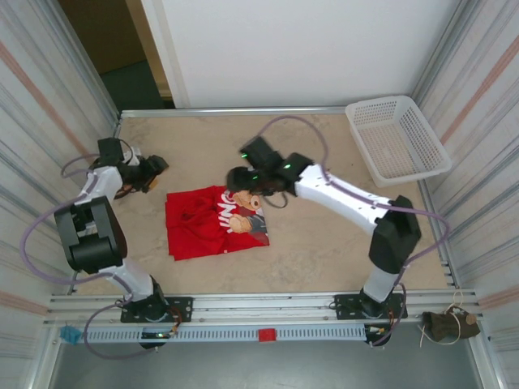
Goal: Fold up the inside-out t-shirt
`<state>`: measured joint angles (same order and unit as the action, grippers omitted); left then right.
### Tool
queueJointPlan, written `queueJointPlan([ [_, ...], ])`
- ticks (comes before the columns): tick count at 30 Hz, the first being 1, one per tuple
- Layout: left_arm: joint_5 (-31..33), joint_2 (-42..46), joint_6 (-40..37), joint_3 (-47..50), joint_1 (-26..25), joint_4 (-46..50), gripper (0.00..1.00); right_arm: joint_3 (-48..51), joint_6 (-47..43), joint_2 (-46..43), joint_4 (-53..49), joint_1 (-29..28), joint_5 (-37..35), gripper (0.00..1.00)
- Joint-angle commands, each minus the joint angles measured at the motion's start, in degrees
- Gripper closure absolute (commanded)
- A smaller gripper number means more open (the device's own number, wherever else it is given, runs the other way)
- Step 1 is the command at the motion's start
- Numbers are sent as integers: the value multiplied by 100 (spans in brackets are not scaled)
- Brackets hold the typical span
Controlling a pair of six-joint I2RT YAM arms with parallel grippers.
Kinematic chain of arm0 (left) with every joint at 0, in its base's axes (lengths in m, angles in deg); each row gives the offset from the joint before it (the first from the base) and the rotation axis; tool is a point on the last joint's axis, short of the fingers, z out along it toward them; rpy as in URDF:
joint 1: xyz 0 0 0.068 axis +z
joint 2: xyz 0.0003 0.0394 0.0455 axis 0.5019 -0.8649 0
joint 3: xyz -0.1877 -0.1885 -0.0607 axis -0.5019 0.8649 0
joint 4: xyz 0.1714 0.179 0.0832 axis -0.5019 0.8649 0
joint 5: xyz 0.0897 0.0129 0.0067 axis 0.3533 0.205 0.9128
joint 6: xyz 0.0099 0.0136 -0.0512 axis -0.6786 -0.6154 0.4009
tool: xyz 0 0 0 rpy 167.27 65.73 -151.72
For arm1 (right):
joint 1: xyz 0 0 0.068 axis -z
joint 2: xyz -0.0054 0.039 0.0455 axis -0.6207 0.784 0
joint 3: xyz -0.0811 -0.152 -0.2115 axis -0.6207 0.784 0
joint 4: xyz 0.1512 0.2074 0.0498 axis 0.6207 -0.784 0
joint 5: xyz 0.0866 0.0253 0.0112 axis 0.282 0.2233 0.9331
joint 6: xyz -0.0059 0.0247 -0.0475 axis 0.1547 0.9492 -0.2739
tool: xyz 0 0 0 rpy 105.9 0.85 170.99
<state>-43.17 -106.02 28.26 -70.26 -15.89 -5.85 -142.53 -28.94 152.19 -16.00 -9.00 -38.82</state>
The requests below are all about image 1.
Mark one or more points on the red t-shirt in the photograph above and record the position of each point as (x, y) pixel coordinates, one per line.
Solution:
(194, 235)

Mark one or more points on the white plastic basket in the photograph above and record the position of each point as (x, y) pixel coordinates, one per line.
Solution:
(399, 142)

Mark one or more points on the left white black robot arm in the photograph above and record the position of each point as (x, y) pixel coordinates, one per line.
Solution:
(93, 243)

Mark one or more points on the small circuit board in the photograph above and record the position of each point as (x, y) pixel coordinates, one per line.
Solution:
(158, 335)
(379, 330)

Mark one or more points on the small red block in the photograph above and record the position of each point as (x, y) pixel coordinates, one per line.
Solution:
(267, 335)

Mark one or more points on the small blue block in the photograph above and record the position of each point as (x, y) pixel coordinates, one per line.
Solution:
(69, 335)

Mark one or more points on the grey metal sheet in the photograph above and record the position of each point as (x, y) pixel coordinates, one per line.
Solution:
(259, 368)

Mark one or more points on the white door frame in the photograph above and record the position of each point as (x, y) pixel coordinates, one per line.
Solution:
(161, 40)

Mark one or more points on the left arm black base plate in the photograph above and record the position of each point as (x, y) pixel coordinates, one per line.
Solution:
(182, 308)

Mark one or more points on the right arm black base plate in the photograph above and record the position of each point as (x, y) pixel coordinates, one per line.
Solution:
(344, 306)

